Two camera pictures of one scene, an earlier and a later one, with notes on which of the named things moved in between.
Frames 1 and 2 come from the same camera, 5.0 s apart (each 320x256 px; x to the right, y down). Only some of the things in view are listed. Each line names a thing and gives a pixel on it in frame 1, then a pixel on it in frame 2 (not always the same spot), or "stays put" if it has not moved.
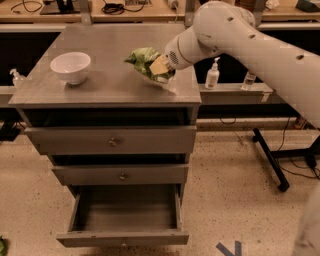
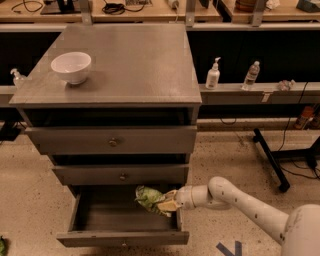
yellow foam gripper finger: (161, 65) to (169, 203)
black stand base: (309, 153) stays put
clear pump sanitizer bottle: (19, 80) stays put
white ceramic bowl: (72, 66) stays put
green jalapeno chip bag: (144, 58) to (149, 198)
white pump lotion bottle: (212, 76) stays put
